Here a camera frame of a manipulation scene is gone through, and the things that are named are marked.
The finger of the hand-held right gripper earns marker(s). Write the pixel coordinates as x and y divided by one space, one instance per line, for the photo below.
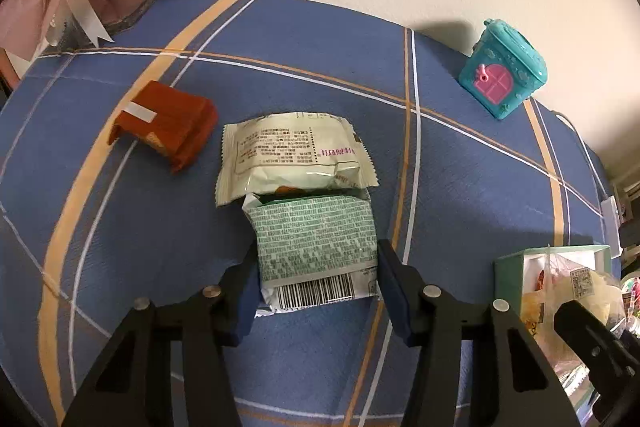
590 337

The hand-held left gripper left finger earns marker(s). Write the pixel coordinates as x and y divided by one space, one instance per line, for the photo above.
245 302

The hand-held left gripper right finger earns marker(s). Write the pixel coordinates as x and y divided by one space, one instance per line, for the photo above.
395 302

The clear packet of pale snack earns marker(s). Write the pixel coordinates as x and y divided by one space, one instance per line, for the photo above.
595 292

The orange printed snack packet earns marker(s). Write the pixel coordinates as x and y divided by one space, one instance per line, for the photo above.
532 312

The green and white snack packet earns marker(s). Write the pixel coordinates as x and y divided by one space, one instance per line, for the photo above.
310 247

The white box with teal rim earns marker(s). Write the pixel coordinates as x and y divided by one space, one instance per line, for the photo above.
510 277

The cream snack packet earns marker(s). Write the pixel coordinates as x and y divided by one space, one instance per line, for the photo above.
285 152

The red-brown snack packet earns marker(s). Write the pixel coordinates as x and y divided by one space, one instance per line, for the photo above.
170 122

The pile of colourful trinkets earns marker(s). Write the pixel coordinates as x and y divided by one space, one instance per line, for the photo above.
632 302

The white power strip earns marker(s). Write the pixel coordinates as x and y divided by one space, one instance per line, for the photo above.
612 212

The blue plaid tablecloth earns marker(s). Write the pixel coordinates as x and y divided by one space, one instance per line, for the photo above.
350 57

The teal toy house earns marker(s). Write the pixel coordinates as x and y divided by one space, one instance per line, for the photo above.
500 72

